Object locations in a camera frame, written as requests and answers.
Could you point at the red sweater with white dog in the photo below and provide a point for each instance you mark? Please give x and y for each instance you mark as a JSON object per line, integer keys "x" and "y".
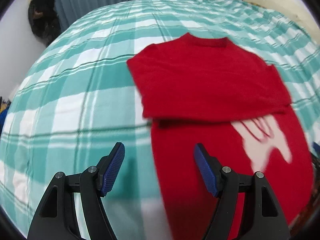
{"x": 211, "y": 91}

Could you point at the teal white plaid bed cover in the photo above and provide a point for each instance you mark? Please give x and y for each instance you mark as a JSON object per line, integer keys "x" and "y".
{"x": 78, "y": 99}

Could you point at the clothes pile on left box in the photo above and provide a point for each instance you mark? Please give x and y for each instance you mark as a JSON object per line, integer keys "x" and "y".
{"x": 3, "y": 112}

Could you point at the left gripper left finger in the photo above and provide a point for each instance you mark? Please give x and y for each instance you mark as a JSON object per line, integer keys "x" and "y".
{"x": 55, "y": 216}

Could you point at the cream pillow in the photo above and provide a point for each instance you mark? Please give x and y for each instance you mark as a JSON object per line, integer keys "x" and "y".
{"x": 294, "y": 12}

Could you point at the black clothes hanging on wall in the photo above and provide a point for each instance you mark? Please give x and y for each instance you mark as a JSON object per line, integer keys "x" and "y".
{"x": 43, "y": 20}

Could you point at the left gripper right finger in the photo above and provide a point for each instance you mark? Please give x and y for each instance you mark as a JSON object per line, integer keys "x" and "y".
{"x": 248, "y": 200}

